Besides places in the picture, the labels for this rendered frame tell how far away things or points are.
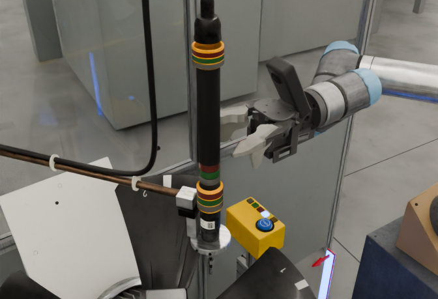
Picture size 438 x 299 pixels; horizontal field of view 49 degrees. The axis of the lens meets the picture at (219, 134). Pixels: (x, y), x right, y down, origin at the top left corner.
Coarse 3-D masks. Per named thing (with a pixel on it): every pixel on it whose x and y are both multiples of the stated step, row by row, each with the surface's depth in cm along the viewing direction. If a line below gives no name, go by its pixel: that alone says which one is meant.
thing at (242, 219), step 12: (240, 204) 146; (228, 216) 144; (240, 216) 141; (252, 216) 141; (228, 228) 147; (240, 228) 141; (252, 228) 137; (276, 228) 137; (240, 240) 143; (252, 240) 137; (264, 240) 135; (276, 240) 139; (252, 252) 139
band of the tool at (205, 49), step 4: (192, 44) 64; (196, 44) 65; (200, 44) 66; (204, 44) 66; (208, 44) 66; (212, 44) 66; (216, 44) 66; (220, 44) 65; (192, 48) 63; (196, 48) 63; (200, 48) 66; (204, 48) 66; (208, 48) 66; (212, 48) 66; (216, 48) 66; (220, 48) 63; (200, 52) 62; (204, 52) 62; (208, 52) 62; (212, 52) 62; (220, 56) 63; (200, 68) 64
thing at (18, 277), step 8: (16, 272) 78; (8, 280) 78; (16, 280) 78; (24, 280) 79; (32, 280) 79; (0, 288) 78; (8, 288) 78; (16, 288) 78; (24, 288) 79; (32, 288) 79; (40, 288) 79; (0, 296) 78; (8, 296) 78; (16, 296) 79; (24, 296) 79; (32, 296) 79; (40, 296) 80; (48, 296) 80; (56, 296) 80
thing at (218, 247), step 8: (176, 200) 79; (184, 200) 78; (192, 200) 78; (184, 208) 80; (192, 208) 79; (184, 216) 80; (192, 216) 79; (192, 224) 81; (192, 232) 82; (200, 232) 84; (224, 232) 84; (192, 240) 82; (200, 240) 82; (224, 240) 82; (200, 248) 81; (208, 248) 81; (216, 248) 81; (224, 248) 81
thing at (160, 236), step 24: (120, 192) 101; (144, 216) 99; (168, 216) 98; (144, 240) 98; (168, 240) 96; (144, 264) 97; (168, 264) 95; (192, 264) 94; (144, 288) 97; (168, 288) 94
